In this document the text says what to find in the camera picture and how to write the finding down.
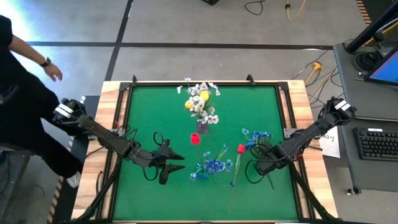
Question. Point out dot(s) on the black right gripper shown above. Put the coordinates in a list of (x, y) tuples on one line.
[(276, 155)]

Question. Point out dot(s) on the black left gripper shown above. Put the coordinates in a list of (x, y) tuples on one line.
[(146, 157)]

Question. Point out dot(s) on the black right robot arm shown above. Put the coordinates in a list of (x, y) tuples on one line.
[(311, 130)]

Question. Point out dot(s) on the person's forearm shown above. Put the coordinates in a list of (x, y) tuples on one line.
[(28, 51)]

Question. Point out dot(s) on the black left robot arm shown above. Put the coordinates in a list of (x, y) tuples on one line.
[(102, 137)]

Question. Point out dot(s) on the green table mat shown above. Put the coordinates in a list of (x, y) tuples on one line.
[(133, 199)]

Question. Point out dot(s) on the black support strut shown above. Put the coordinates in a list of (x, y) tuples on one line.
[(311, 196), (99, 196)]

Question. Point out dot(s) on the white paper sheet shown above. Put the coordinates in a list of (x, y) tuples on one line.
[(331, 146)]

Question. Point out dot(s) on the black desk caster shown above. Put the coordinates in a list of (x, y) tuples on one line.
[(353, 191)]

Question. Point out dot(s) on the person's shoe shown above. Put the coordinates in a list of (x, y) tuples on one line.
[(74, 180)]

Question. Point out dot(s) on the black keyboard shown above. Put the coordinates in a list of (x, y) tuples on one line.
[(376, 144)]

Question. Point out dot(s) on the black hazard-striped floor mat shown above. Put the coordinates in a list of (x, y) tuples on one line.
[(68, 205), (373, 6)]

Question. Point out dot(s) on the grey operator desk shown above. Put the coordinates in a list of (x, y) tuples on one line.
[(373, 102)]

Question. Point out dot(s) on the laptop with blue screen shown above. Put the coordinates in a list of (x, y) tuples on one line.
[(388, 70)]

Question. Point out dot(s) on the person's hand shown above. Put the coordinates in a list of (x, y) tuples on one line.
[(53, 73)]

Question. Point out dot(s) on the grey metal stand leg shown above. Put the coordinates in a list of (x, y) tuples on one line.
[(15, 149)]

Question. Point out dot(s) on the black monitor pole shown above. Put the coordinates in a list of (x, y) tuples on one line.
[(370, 29)]

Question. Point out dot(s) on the black wristwatch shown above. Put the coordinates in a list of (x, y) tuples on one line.
[(46, 62)]

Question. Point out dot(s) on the person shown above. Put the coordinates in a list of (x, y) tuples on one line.
[(18, 102)]

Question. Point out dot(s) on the black equipment base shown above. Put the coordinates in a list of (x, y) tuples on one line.
[(211, 2)]

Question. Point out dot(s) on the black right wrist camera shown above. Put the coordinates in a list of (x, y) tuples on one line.
[(263, 168)]

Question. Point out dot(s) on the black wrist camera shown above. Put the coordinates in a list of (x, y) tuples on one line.
[(165, 147), (263, 168)]

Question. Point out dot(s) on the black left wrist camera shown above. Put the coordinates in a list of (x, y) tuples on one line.
[(165, 147)]

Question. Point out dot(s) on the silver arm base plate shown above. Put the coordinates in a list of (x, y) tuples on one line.
[(290, 133)]

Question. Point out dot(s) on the black table frame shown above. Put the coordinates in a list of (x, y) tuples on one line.
[(284, 93)]

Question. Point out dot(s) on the black frame clamp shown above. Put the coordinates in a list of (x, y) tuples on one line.
[(134, 79), (250, 79)]

